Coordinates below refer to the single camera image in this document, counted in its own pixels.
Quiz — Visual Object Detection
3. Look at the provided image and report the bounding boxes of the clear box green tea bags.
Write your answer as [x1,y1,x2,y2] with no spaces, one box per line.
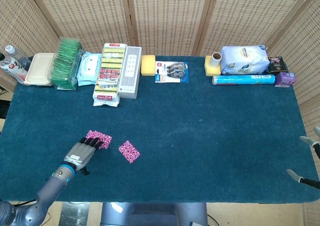
[49,36,86,91]

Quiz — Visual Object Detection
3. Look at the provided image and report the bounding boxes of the clear bottle white cap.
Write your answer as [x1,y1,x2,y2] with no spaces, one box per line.
[4,44,32,71]

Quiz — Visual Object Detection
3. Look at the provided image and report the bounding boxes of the small purple box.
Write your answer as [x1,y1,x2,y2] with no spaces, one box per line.
[273,71,298,88]

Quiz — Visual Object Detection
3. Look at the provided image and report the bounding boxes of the white roll cardboard core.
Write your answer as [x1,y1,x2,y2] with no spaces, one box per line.
[211,51,223,67]

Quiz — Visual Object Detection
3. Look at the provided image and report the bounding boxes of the grey robot torso base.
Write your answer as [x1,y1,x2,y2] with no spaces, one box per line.
[100,201,209,226]

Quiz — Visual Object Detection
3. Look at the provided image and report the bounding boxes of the black box pink print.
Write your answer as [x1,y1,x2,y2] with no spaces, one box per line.
[264,56,288,75]

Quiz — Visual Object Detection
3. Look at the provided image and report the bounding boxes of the black background equipment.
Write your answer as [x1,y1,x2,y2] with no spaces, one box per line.
[0,85,12,120]

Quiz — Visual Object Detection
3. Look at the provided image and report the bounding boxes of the beige lidded food container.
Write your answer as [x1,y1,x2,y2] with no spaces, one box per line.
[23,52,55,87]

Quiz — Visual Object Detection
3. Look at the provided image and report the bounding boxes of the wicker folding screen panel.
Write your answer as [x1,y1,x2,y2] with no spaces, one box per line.
[124,0,216,57]
[24,0,138,56]
[193,0,312,58]
[0,0,62,93]
[264,0,320,226]

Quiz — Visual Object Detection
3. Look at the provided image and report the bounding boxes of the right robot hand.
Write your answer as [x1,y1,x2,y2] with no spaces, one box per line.
[286,125,320,190]

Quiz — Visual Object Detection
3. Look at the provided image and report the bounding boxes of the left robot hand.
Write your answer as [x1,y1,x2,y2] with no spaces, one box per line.
[63,136,104,176]

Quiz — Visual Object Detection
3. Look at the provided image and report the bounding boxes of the white power strip box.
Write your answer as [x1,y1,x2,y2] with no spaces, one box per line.
[117,45,143,100]

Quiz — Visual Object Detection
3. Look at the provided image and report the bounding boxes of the grey metal floor plate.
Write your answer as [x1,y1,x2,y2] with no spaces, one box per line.
[58,201,91,226]

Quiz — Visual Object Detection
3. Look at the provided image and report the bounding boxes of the yellow scouring sponge multipack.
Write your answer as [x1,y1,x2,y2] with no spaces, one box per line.
[92,42,128,108]

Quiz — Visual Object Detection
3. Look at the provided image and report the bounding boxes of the light blue wet wipes pack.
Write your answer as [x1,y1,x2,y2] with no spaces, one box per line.
[76,51,103,87]

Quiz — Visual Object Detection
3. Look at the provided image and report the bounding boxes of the blue carpet table mat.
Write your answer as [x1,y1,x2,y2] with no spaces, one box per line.
[0,55,320,204]

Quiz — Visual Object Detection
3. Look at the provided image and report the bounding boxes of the correction tape blister pack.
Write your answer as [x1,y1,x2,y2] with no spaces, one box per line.
[154,60,190,84]

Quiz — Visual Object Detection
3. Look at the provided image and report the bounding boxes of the bottles at left edge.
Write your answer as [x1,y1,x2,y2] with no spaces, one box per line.
[0,52,29,85]

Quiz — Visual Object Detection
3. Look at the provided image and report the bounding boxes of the yellow sponge block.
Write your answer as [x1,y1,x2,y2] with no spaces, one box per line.
[204,55,223,77]
[140,54,157,77]

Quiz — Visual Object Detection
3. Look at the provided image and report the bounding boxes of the blue plastic wrap roll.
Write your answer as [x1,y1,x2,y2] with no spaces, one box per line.
[211,73,276,86]

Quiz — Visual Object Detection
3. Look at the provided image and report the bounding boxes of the white blue tissue pack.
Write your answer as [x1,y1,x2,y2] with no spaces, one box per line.
[219,44,271,76]

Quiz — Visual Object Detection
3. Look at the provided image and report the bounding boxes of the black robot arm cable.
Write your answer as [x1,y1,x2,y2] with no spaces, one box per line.
[13,198,40,208]

